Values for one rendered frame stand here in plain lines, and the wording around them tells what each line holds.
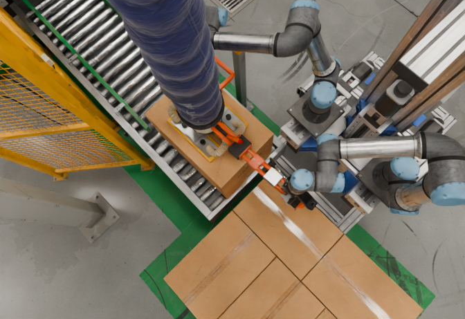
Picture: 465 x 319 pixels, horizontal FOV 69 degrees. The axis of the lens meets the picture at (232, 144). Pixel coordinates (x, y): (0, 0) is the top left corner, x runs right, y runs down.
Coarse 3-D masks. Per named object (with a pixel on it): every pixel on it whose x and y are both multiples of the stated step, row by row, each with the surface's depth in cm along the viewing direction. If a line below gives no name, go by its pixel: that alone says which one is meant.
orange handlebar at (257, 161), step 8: (224, 64) 178; (232, 72) 176; (224, 80) 175; (216, 128) 168; (224, 128) 168; (224, 136) 166; (248, 152) 164; (248, 160) 162; (256, 160) 161; (256, 168) 160; (280, 192) 158
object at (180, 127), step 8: (176, 112) 185; (168, 120) 184; (176, 128) 182; (184, 128) 181; (184, 136) 181; (208, 136) 180; (192, 144) 179; (200, 144) 178; (208, 144) 178; (216, 144) 178; (200, 152) 178; (208, 160) 176
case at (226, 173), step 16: (224, 96) 188; (160, 112) 187; (240, 112) 184; (160, 128) 185; (256, 128) 181; (176, 144) 181; (256, 144) 178; (272, 144) 197; (192, 160) 178; (224, 160) 177; (240, 160) 177; (208, 176) 178; (224, 176) 175; (240, 176) 191; (224, 192) 188
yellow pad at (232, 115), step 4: (228, 108) 184; (228, 112) 182; (232, 112) 183; (224, 116) 182; (228, 116) 179; (232, 116) 181; (236, 116) 181; (224, 120) 181; (228, 120) 181; (232, 120) 181; (244, 120) 181; (224, 124) 181; (228, 124) 180; (244, 124) 180; (228, 128) 180; (232, 128) 180; (236, 128) 179
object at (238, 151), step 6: (240, 138) 165; (246, 138) 164; (234, 144) 164; (240, 144) 164; (246, 144) 164; (228, 150) 166; (234, 150) 163; (240, 150) 163; (246, 150) 162; (240, 156) 161
